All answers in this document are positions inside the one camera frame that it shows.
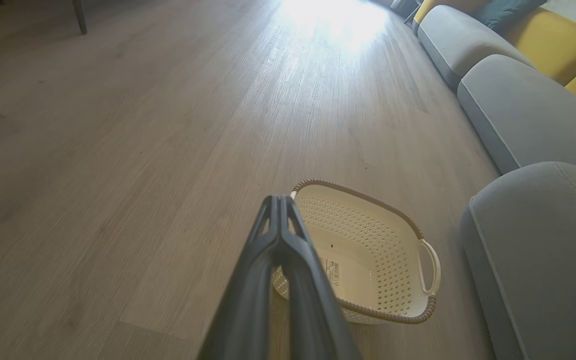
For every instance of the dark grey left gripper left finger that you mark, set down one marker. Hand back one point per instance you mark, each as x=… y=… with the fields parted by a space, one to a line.
x=248 y=300

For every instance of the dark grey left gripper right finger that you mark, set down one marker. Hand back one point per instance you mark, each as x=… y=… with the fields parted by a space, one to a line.
x=313 y=310

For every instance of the grey sofa seat cushion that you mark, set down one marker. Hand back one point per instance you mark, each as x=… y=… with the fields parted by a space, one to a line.
x=458 y=40
x=543 y=260
x=533 y=110

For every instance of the white basket label sticker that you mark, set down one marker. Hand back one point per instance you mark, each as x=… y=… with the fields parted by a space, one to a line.
x=331 y=272

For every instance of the white perforated laundry basket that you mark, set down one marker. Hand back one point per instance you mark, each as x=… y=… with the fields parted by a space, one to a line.
x=368 y=260

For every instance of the dark chair leg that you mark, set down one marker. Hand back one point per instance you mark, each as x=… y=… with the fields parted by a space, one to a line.
x=80 y=17

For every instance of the dark teal throw pillow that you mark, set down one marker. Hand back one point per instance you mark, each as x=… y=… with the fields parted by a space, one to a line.
x=505 y=12

